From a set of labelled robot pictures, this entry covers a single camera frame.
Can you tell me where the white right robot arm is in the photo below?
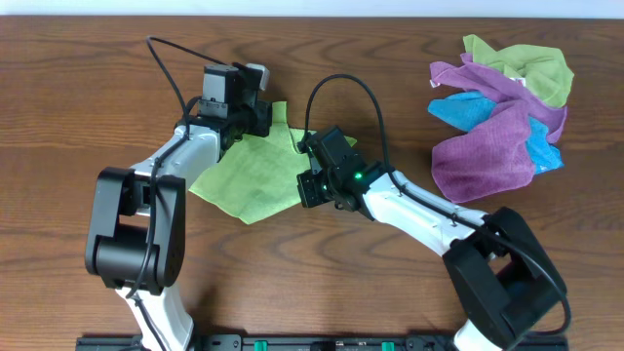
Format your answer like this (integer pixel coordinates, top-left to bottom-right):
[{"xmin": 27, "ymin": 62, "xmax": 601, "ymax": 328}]
[{"xmin": 297, "ymin": 157, "xmax": 571, "ymax": 350}]

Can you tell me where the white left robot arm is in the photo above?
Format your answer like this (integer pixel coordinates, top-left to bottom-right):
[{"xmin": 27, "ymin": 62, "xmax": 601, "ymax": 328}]
[{"xmin": 76, "ymin": 97, "xmax": 272, "ymax": 350}]

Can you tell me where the light green cloth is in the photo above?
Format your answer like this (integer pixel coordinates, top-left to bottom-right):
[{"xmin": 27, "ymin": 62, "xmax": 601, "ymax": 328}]
[{"xmin": 188, "ymin": 100, "xmax": 358, "ymax": 226}]

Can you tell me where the purple cloth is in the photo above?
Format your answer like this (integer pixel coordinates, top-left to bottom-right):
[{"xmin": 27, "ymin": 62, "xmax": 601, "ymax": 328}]
[{"xmin": 430, "ymin": 54, "xmax": 568, "ymax": 203}]

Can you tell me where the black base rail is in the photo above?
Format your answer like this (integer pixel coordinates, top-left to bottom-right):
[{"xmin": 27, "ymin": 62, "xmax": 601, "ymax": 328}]
[{"xmin": 75, "ymin": 332, "xmax": 569, "ymax": 351}]

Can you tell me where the olive green cloth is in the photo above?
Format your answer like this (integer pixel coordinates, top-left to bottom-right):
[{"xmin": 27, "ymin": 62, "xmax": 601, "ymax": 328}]
[{"xmin": 463, "ymin": 34, "xmax": 574, "ymax": 108}]

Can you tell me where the blue cloth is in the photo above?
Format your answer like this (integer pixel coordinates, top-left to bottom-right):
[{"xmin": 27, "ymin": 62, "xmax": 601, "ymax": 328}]
[{"xmin": 428, "ymin": 91, "xmax": 565, "ymax": 175}]

